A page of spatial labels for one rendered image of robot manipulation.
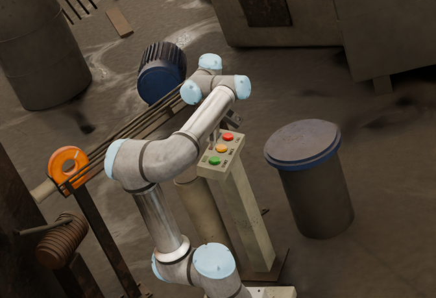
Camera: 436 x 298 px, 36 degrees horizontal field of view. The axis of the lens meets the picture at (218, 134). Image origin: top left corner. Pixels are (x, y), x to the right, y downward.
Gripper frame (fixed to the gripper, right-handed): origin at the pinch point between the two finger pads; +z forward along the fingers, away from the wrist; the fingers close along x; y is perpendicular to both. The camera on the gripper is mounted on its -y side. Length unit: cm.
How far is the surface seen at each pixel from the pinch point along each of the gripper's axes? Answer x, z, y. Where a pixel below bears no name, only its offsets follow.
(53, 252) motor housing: 38, 37, 49
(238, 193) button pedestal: -2.5, 23.1, -8.8
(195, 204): 2.2, 30.2, 6.8
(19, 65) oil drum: -161, 106, 204
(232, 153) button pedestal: -6.4, 8.0, -4.7
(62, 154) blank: 13, 11, 56
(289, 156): -23.8, 17.7, -22.8
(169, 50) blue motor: -168, 73, 91
